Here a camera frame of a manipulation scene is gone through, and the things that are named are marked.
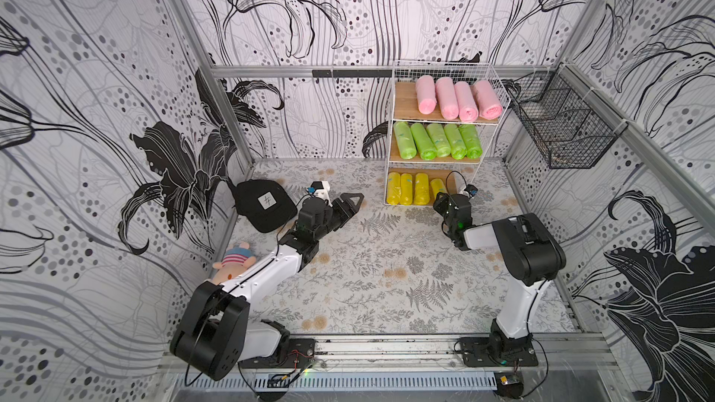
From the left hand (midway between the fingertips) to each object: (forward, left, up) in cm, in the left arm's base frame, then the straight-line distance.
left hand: (363, 205), depth 82 cm
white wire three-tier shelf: (+27, -26, +10) cm, 39 cm away
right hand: (+16, -29, -12) cm, 36 cm away
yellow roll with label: (+17, -11, -13) cm, 24 cm away
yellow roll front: (+15, -21, -13) cm, 29 cm away
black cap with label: (+9, +36, -14) cm, 39 cm away
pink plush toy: (-14, +38, -11) cm, 42 cm away
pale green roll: (+19, -23, +10) cm, 32 cm away
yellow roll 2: (+18, -16, -14) cm, 28 cm away
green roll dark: (+17, -19, +9) cm, 27 cm away
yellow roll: (+19, -27, -13) cm, 35 cm away
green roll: (+18, -13, +8) cm, 24 cm away
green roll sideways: (+19, -33, +11) cm, 39 cm away
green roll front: (+18, -29, +10) cm, 35 cm away
